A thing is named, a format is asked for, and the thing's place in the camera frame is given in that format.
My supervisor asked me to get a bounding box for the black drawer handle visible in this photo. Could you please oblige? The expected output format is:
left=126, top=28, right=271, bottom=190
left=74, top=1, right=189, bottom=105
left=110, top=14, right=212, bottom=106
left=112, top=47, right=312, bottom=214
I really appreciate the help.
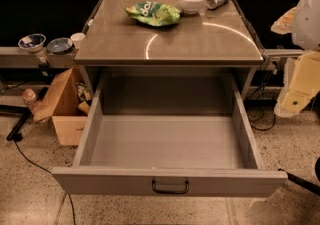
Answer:
left=152, top=180, right=189, bottom=195

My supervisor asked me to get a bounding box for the dark blue bowl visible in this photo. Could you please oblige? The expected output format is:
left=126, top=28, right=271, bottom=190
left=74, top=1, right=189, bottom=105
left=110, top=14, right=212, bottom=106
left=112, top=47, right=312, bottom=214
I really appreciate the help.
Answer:
left=47, top=37, right=73, bottom=54

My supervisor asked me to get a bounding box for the black stand leg left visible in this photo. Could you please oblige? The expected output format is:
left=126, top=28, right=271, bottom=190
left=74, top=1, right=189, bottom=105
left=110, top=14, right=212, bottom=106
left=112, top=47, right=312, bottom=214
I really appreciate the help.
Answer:
left=0, top=103, right=33, bottom=143

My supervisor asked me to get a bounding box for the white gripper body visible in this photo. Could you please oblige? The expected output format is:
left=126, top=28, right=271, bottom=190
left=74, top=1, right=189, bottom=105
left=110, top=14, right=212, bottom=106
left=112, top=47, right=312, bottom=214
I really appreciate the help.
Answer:
left=292, top=0, right=320, bottom=51

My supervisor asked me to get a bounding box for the black floor cable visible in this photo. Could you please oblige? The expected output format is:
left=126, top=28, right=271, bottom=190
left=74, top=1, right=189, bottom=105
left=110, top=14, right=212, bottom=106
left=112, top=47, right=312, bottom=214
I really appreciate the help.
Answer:
left=13, top=140, right=77, bottom=225

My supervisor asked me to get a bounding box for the blue patterned bowl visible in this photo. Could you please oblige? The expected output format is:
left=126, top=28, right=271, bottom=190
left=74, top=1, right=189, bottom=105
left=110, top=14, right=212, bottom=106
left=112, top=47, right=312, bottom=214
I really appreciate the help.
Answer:
left=18, top=34, right=46, bottom=53

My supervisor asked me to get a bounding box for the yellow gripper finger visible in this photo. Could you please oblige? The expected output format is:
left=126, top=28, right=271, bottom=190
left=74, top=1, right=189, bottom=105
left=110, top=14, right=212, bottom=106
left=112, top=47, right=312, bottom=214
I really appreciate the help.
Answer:
left=271, top=7, right=296, bottom=35
left=274, top=51, right=320, bottom=118

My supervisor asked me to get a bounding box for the plastic bottle on floor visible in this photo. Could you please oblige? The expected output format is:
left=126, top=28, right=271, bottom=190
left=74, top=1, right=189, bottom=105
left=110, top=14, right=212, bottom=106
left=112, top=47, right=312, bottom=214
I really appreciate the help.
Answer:
left=22, top=88, right=41, bottom=114

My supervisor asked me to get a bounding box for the black stand leg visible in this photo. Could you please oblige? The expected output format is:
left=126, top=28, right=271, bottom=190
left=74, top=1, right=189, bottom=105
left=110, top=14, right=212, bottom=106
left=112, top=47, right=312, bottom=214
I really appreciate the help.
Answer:
left=286, top=157, right=320, bottom=196
left=0, top=103, right=33, bottom=143

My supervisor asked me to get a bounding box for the grey side shelf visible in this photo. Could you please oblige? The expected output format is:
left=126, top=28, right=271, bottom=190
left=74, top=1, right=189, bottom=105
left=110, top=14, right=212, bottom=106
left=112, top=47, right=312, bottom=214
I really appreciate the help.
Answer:
left=0, top=47, right=75, bottom=68

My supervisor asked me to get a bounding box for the small white cup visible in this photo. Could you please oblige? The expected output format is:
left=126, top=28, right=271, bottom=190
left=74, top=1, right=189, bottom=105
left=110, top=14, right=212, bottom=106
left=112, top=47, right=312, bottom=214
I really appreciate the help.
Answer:
left=70, top=32, right=85, bottom=48

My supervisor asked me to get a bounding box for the black cable right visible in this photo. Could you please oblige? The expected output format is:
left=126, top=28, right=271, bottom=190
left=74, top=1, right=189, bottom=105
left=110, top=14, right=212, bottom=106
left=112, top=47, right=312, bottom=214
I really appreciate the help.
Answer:
left=248, top=72, right=278, bottom=132

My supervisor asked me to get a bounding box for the grey metal cabinet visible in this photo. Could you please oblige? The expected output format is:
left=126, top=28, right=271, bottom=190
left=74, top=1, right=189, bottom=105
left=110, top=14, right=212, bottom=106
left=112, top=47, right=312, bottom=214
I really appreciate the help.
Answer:
left=73, top=0, right=265, bottom=117

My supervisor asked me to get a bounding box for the grey open top drawer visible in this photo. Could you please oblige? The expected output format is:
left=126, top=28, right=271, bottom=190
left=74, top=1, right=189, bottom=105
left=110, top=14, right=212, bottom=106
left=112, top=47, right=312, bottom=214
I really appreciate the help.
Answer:
left=51, top=72, right=289, bottom=199

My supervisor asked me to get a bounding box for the green rice chip bag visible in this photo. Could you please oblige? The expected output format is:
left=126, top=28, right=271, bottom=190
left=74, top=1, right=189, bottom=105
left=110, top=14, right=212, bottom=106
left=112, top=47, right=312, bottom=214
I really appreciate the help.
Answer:
left=124, top=1, right=181, bottom=27

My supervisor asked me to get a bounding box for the black stand leg right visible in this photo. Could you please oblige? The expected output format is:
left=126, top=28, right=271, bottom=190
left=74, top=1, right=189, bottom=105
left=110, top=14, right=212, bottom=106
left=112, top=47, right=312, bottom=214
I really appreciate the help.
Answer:
left=286, top=157, right=320, bottom=196

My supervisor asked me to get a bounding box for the cardboard box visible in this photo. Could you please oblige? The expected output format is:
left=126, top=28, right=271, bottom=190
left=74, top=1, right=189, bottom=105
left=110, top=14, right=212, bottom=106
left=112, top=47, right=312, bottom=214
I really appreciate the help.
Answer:
left=33, top=67, right=87, bottom=145

